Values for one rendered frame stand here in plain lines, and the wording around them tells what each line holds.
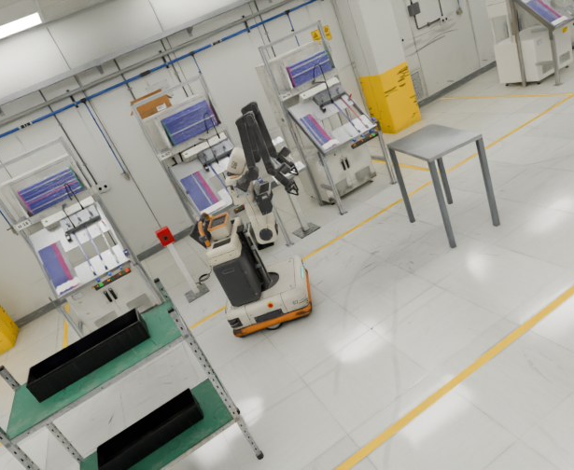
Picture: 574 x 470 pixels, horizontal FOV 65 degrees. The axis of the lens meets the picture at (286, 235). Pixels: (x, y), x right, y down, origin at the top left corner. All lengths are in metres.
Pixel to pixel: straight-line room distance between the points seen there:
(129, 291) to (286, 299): 1.91
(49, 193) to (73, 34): 2.21
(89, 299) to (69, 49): 2.96
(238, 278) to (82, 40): 3.76
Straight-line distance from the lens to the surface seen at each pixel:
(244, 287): 3.46
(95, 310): 4.84
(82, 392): 2.37
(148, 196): 6.25
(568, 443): 2.53
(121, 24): 6.22
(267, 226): 3.38
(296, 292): 3.45
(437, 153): 3.55
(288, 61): 5.29
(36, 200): 4.68
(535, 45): 7.25
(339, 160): 5.23
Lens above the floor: 2.04
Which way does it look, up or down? 24 degrees down
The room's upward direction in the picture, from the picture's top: 24 degrees counter-clockwise
